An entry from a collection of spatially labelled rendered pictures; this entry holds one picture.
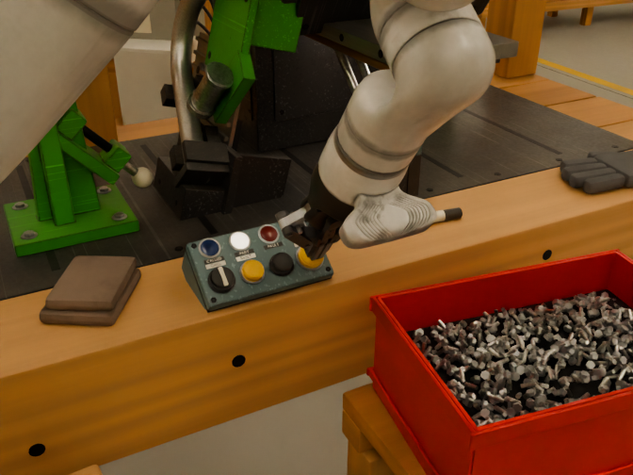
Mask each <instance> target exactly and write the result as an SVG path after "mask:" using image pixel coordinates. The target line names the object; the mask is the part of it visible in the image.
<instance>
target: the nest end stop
mask: <svg viewBox="0 0 633 475"><path fill-rule="evenodd" d="M229 173H230V170H229V165H222V164H209V163H197V162H186V163H185V165H184V166H183V168H182V169H181V171H179V173H178V174H177V176H176V177H175V179H174V185H175V187H176V188H179V187H180V185H182V184H188V185H205V186H220V184H221V183H222V182H223V180H224V179H225V178H226V176H227V175H228V174H229ZM209 177H210V181H209V182H208V183H206V181H207V180H208V179H209ZM205 183H206V184H205Z"/></svg>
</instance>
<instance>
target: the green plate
mask: <svg viewBox="0 0 633 475"><path fill-rule="evenodd" d="M296 5H297V3H291V4H284V3H283V2H282V1H281V0H216V3H215V8H214V14H213V19H212V24H211V30H210V36H209V41H208V46H207V52H206V58H205V65H208V64H209V63H210V62H214V61H216V62H221V63H223V64H225V65H226V66H228V65H229V63H230V62H231V60H232V58H233V57H234V55H235V53H236V51H237V50H240V52H241V53H242V54H248V53H249V52H250V48H251V46H257V47H263V48H268V49H274V50H280V51H285V52H290V53H296V50H297V45H298V41H299V36H300V29H301V24H302V20H303V17H299V18H298V17H297V15H296Z"/></svg>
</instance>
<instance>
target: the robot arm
mask: <svg viewBox="0 0 633 475"><path fill-rule="evenodd" d="M474 1H475V0H370V16H371V23H372V26H373V30H374V33H375V36H376V39H377V41H378V43H379V46H380V48H381V50H382V53H383V55H384V57H385V59H386V62H387V64H388V66H389V68H390V69H385V70H379V71H376V72H373V73H371V74H369V75H368V76H367V77H365V78H364V79H363V80H362V81H361V83H360V84H359V85H358V86H357V88H356V89H355V91H354V93H353V94H352V96H351V98H350V100H349V103H348V105H347V107H346V109H345V111H344V113H343V116H342V118H341V120H340V122H339V124H338V125H337V126H336V127H335V129H334V130H333V131H332V133H331V135H330V137H329V138H328V141H327V143H326V145H325V147H324V149H323V151H322V154H321V156H320V158H319V160H318V162H317V164H316V167H315V169H314V171H313V173H312V176H311V182H310V191H309V194H308V195H307V196H306V197H305V198H304V199H303V200H302V201H301V202H300V209H299V210H297V211H295V212H294V211H292V212H290V213H288V212H287V211H285V210H283V211H280V212H278V213H277V214H276V215H275V217H276V219H277V222H278V223H279V225H280V228H281V230H282V233H283V235H284V237H285V238H287V239H288V240H290V241H292V242H293V243H295V244H297V245H298V246H300V247H302V249H304V251H305V253H306V255H307V257H310V259H311V260H316V259H319V258H323V256H324V255H325V253H326V252H328V251H329V250H330V248H331V247H332V245H333V243H336V242H337V241H339V240H340V238H341V240H342V242H343V244H344V245H345V246H346V247H348V248H351V249H363V248H368V247H372V246H376V245H380V244H383V243H387V242H390V241H394V240H398V239H402V238H407V237H410V236H414V235H417V234H420V233H422V232H425V231H426V230H428V229H429V228H430V226H431V225H432V224H433V223H434V221H435V220H436V218H437V213H436V210H435V209H434V207H433V206H432V204H431V203H430V202H428V201H426V200H424V199H421V198H418V197H415V196H412V195H409V194H407V193H405V192H403V191H402V190H401V189H400V188H399V186H398V185H399V183H400V182H401V180H402V179H403V177H404V175H405V173H406V171H407V170H408V167H409V165H410V163H411V161H412V159H413V158H414V156H415V154H416V153H417V151H418V150H419V148H420V147H421V145H422V144H423V142H424V141H425V139H426V138H427V137H428V136H429V135H430V134H432V133H433V132H434V131H435V130H437V129H438V128H439V127H441V126H442V125H443V124H444V123H446V122H447V121H449V120H450V119H451V118H453V117H454V116H455V115H457V114H458V113H460V112H461V111H463V110H464V109H466V108H467V107H469V106H471V105H472V104H474V103H475V102H476V101H477V100H478V99H479V98H480V97H481V96H482V95H483V94H484V93H485V91H487V89H488V88H489V86H490V84H491V81H492V79H493V76H494V73H495V49H494V47H493V44H492V42H491V40H490V38H489V36H488V34H487V32H486V31H485V29H484V27H483V25H482V23H481V21H480V19H479V17H478V15H477V13H476V12H475V10H474V8H473V6H472V4H471V3H472V2H474ZM158 2H159V0H0V184H1V183H2V182H3V181H4V180H5V179H6V178H7V177H8V175H9V174H10V173H11V172H12V171H13V170H14V169H15V168H16V167H17V166H18V165H19V164H20V163H21V162H22V161H23V159H24V158H25V157H26V156H27V155H28V154H29V153H30V152H31V151H32V150H33V149H34V148H35V147H36V146H37V144H38V143H39V142H40V141H41V140H42V139H43V138H44V136H45V135H46V134H47V133H48V132H49V131H50V130H51V128H52V127H53V126H54V125H55V124H56V123H57V121H58V120H59V119H60V118H61V117H62V116H63V115H64V114H65V112H66V111H67V110H68V109H69V108H70V107H71V106H72V104H73V103H74V102H75V101H76V100H77V98H78V97H79V96H80V95H81V94H82V93H83V91H84V90H85V89H86V88H87V87H88V86H89V84H90V83H91V82H92V81H93V80H94V79H95V77H96V76H97V75H98V74H99V73H100V72H101V71H102V70H103V68H104V67H105V66H106V65H107V63H108V62H109V61H110V60H111V59H112V58H113V57H115V55H116V54H117V53H118V52H119V51H120V50H121V49H122V47H123V46H124V45H125V44H126V42H127V41H128V40H129V39H130V38H131V36H132V35H133V34H134V31H136V30H137V29H138V28H139V26H140V25H141V24H142V22H143V21H144V20H145V19H146V17H147V16H148V15H149V13H150V12H151V11H152V10H153V8H154V7H155V6H156V4H157V3H158ZM304 221H308V222H309V224H308V226H305V224H304V223H303V222H304Z"/></svg>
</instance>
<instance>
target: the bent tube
mask: <svg viewBox="0 0 633 475"><path fill-rule="evenodd" d="M205 1H206V0H181V1H180V3H179V6H178V9H177V12H176V15H175V19H174V24H173V29H172V35H171V43H170V75H171V82H172V88H173V94H174V101H175V106H176V113H177V119H178V125H179V131H180V138H181V143H182V142H183V141H184V139H186V140H196V141H203V132H202V127H201V121H200V119H199V118H196V117H195V116H193V115H192V114H191V113H190V112H189V111H188V109H187V99H188V97H189V95H190V94H191V93H192V92H193V91H194V90H195V87H194V81H193V75H192V44H193V38H194V32H195V27H196V23H197V21H198V18H199V15H200V12H201V10H202V8H203V5H204V3H205Z"/></svg>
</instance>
